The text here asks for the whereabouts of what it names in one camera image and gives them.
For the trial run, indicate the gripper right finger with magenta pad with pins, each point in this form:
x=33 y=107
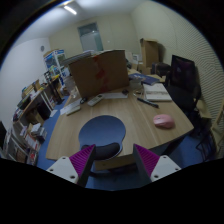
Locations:
x=152 y=167

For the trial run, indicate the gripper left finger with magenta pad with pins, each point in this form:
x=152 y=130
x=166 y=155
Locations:
x=76 y=168

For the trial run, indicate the dark blue mouse pad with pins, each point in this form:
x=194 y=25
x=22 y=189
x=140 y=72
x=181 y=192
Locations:
x=106 y=133

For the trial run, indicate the pink computer mouse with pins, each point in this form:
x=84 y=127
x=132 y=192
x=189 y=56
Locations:
x=164 y=121

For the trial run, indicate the low bookshelf with books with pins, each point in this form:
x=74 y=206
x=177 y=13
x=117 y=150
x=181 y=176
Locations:
x=22 y=142

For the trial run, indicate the white keyboard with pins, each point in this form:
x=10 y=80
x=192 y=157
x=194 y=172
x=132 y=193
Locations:
x=70 y=106

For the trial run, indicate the black pen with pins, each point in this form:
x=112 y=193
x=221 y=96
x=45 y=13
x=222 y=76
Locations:
x=148 y=102

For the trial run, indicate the white remote control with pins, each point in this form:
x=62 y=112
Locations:
x=95 y=100

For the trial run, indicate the wooden side desk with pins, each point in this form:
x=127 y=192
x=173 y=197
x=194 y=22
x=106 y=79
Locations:
x=41 y=105

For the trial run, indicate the white open book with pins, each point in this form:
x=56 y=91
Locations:
x=156 y=92

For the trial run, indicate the white paper sheet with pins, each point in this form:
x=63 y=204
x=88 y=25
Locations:
x=118 y=95

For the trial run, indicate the dark blue folder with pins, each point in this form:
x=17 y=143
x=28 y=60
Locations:
x=144 y=79

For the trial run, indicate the black office chair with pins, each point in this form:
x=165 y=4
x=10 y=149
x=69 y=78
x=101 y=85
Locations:
x=182 y=84

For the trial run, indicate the large cardboard box on table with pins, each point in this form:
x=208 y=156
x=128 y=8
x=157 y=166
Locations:
x=101 y=73

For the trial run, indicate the glass display cabinet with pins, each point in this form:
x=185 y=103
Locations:
x=53 y=62

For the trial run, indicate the tall cardboard box background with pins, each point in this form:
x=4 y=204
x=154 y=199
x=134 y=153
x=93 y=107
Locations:
x=150 y=52

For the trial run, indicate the ceiling light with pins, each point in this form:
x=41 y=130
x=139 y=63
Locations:
x=70 y=10

